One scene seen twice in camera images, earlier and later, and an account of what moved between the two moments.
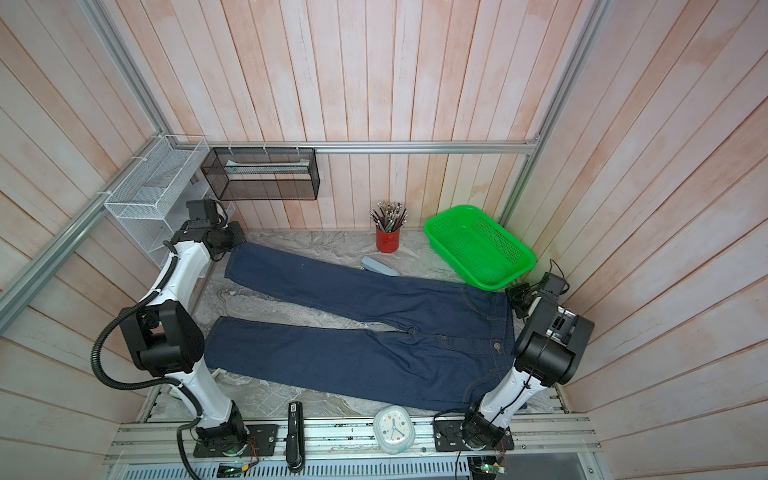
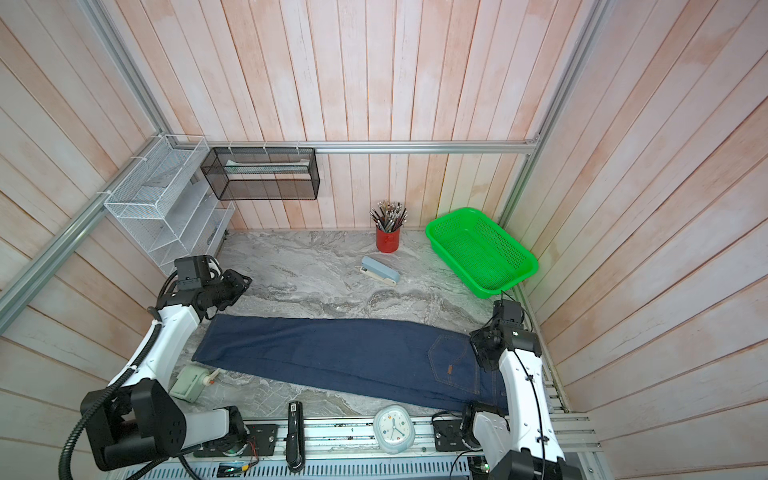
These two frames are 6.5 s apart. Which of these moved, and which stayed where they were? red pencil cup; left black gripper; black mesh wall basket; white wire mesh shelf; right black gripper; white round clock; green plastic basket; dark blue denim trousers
Moved: dark blue denim trousers; left black gripper; right black gripper
Stayed: black mesh wall basket; white round clock; green plastic basket; white wire mesh shelf; red pencil cup
